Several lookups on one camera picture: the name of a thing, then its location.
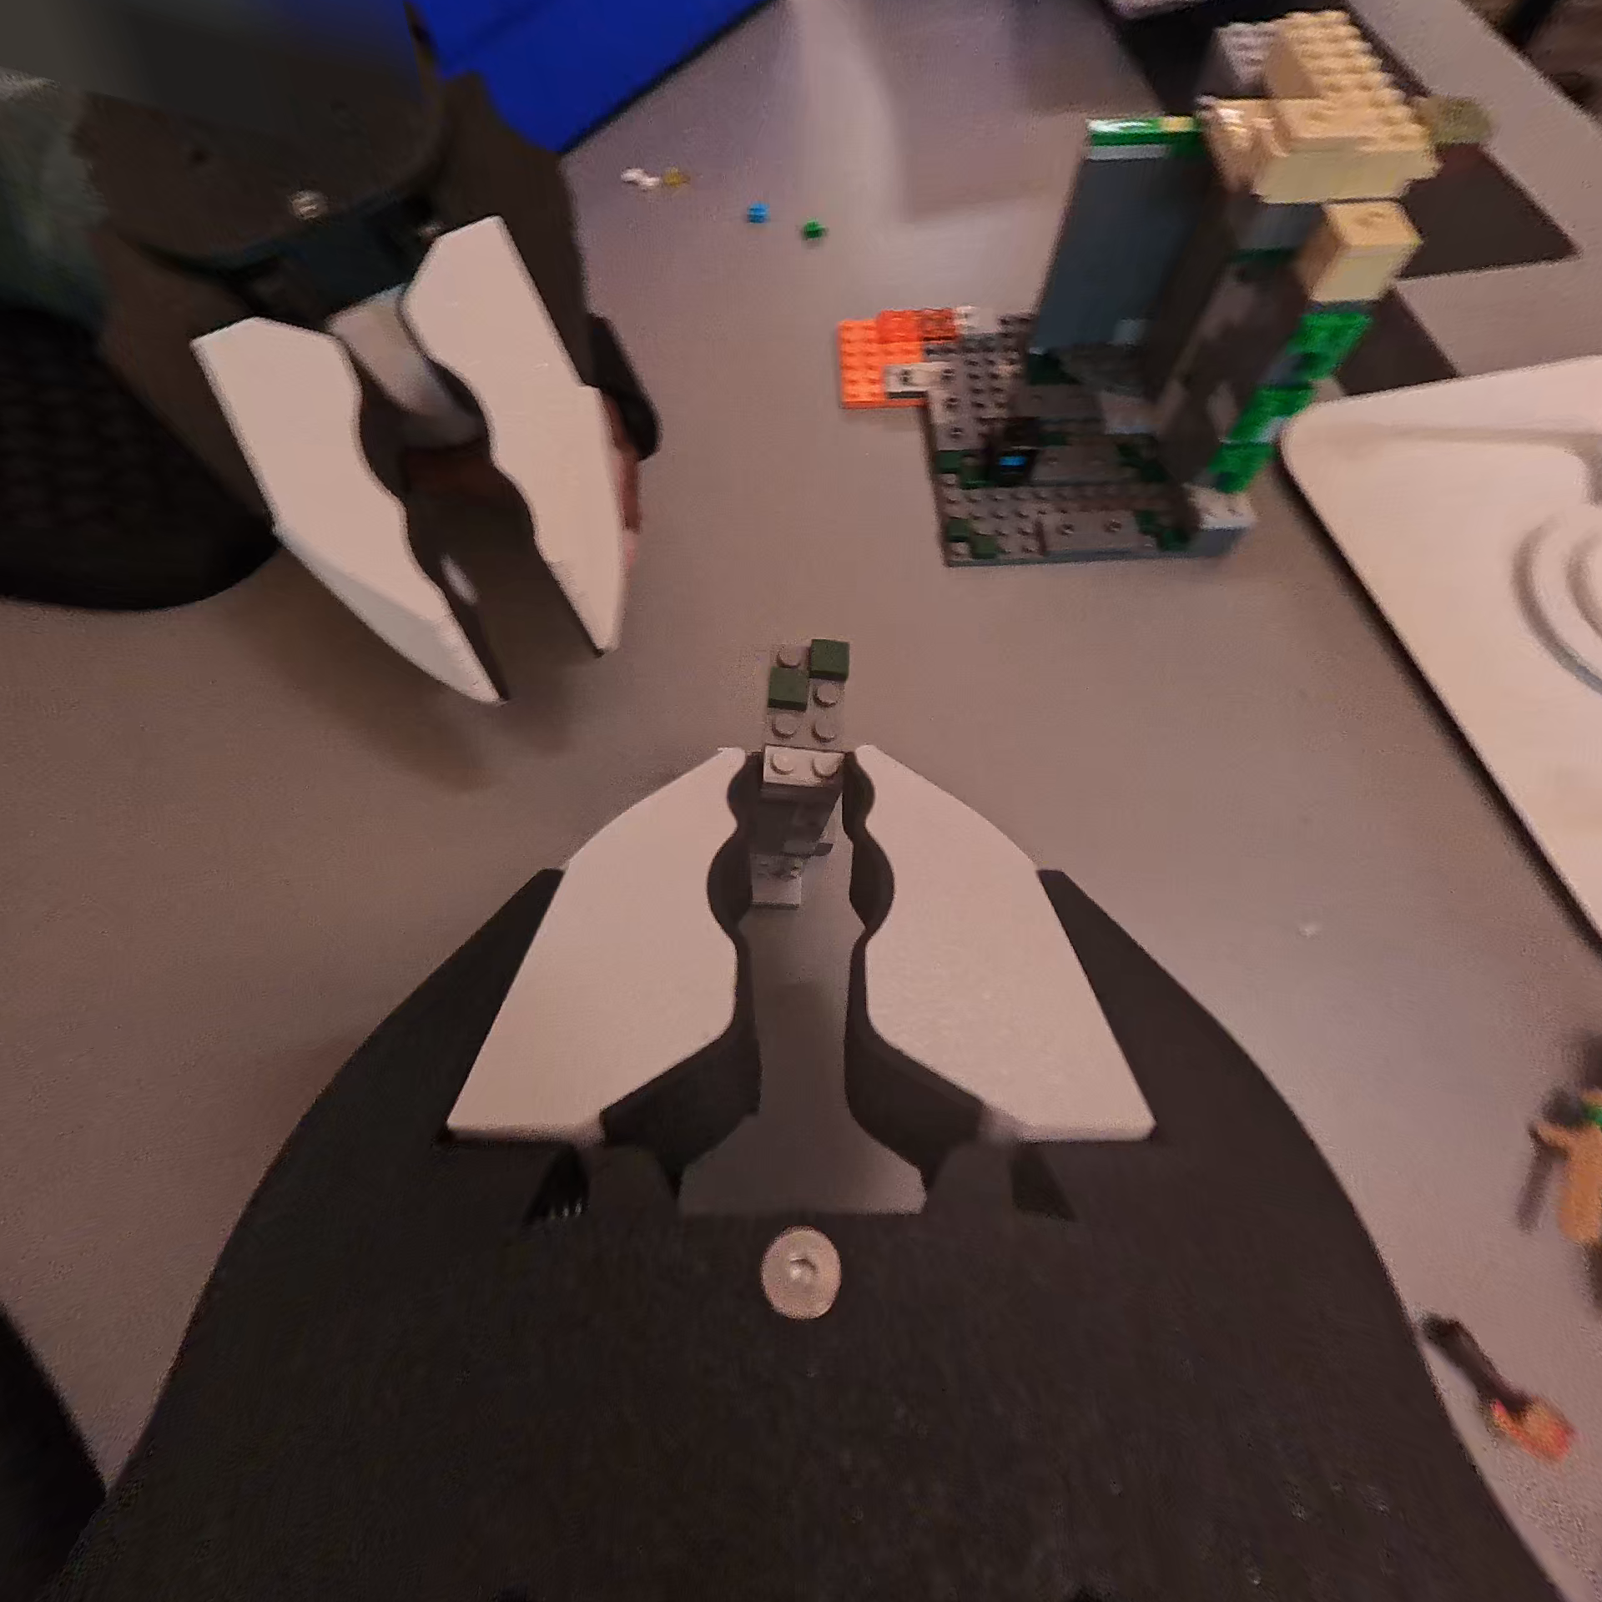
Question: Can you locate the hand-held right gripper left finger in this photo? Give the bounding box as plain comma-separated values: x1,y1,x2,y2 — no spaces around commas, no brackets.
448,745,762,1150

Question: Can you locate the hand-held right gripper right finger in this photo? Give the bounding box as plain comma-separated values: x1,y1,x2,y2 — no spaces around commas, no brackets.
836,743,1156,1150

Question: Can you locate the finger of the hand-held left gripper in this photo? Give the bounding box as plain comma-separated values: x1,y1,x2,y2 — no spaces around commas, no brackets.
402,217,630,661
193,320,507,708

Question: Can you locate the small grey green brick assembly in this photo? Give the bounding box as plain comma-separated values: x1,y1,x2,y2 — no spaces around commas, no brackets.
747,727,854,909

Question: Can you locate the blue plastic bin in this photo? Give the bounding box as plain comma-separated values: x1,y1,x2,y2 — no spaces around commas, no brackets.
413,0,766,152

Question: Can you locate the person's left forearm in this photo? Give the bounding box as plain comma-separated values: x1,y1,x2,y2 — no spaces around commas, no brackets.
0,0,427,152

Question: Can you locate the person's left hand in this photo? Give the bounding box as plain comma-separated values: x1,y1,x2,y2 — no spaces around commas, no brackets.
610,402,647,593

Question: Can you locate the black quilted wrist rest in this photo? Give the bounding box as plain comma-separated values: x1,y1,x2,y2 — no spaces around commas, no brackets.
0,302,283,616
0,1308,107,1602

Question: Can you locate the orange brick plate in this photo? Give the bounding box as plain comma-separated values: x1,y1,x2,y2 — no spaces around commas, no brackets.
836,306,969,412

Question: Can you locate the grey green brick tower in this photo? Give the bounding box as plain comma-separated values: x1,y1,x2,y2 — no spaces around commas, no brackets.
928,12,1497,567

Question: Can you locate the pile of colourful brick figures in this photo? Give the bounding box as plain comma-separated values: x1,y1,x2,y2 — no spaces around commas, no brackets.
1421,1022,1602,1466

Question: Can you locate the white lamp base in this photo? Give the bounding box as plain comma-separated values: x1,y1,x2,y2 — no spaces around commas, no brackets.
1281,357,1602,934

